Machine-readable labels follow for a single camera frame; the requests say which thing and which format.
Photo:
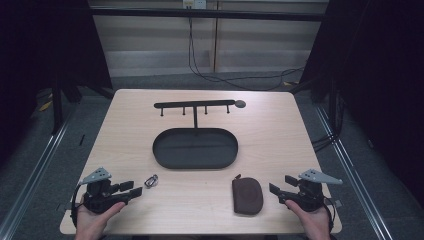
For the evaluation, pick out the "black stand leg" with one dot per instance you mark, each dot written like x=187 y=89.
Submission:
x=57 y=110

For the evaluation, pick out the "white wall socket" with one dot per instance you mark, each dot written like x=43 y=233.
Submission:
x=194 y=3

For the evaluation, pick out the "black hook stand with tray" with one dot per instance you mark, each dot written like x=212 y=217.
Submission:
x=195 y=148

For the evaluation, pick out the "person's left hand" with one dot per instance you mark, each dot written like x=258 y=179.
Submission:
x=91 y=223

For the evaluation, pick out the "black horizontal frame bar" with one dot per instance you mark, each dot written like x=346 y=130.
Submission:
x=206 y=14

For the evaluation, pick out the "dark curtain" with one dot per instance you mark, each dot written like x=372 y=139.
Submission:
x=43 y=50
x=376 y=83

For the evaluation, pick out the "brown zip pouch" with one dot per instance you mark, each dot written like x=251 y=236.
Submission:
x=247 y=196

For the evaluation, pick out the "person's right hand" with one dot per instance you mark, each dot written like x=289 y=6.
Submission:
x=313 y=225

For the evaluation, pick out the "yellow tape strip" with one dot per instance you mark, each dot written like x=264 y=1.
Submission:
x=45 y=106

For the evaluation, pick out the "metal floor rail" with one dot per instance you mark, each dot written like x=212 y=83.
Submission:
x=353 y=180
x=31 y=180

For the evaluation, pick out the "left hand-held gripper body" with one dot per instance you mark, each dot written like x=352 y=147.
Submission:
x=100 y=196

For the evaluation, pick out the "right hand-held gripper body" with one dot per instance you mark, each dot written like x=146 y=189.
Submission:
x=311 y=195

